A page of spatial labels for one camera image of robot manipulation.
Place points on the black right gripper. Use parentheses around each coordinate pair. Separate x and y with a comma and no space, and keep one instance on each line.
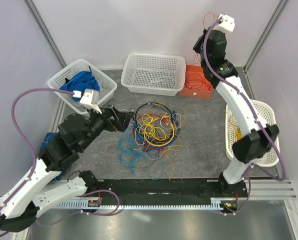
(196,47)

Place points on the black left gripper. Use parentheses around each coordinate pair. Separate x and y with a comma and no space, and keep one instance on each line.
(123,117)

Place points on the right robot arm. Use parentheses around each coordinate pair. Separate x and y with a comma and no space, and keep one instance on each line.
(258,136)

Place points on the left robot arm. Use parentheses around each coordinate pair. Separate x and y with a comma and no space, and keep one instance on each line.
(23,204)

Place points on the grey cloth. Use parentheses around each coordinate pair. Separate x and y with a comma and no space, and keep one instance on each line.
(104,89)

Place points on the white perforated basket left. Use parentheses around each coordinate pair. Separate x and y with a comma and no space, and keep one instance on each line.
(60,78)

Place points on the white perforated basket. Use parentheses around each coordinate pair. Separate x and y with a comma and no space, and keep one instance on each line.
(60,78)
(156,74)
(233,133)

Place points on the orange plastic tray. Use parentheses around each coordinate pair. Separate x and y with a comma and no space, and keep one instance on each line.
(196,85)

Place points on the white perforated basket middle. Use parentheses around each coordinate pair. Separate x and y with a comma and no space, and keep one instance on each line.
(156,74)

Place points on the blue plaid cloth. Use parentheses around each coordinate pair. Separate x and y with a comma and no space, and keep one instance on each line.
(49,137)

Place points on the white perforated basket right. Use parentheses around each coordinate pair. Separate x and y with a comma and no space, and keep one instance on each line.
(233,133)

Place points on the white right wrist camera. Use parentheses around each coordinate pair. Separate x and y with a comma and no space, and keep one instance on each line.
(226,24)

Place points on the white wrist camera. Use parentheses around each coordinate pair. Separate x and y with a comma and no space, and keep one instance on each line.
(88,99)
(226,24)

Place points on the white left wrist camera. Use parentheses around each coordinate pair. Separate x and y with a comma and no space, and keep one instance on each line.
(88,99)

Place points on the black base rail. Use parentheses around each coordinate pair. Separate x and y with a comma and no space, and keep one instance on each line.
(189,187)

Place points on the aluminium frame post right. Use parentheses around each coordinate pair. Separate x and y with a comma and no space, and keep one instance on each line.
(265,33)

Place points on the aluminium frame post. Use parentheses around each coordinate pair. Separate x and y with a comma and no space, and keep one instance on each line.
(45,31)
(265,33)

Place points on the slotted cable duct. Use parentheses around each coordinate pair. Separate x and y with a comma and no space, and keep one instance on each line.
(151,202)

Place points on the aluminium frame post left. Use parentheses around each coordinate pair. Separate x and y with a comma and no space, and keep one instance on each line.
(45,31)

